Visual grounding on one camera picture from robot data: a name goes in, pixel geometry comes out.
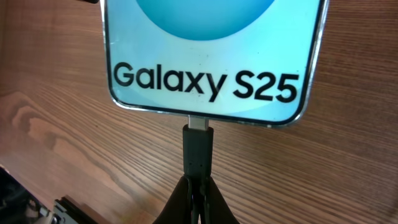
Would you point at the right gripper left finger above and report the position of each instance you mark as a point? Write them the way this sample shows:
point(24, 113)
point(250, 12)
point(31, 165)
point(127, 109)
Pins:
point(179, 207)

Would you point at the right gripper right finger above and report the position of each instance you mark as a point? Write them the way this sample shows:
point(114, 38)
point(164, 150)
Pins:
point(215, 209)

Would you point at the Galaxy S25 smartphone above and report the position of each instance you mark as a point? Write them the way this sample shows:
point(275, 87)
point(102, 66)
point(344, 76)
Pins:
point(249, 62)

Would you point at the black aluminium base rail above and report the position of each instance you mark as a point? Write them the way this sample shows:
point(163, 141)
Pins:
point(18, 205)

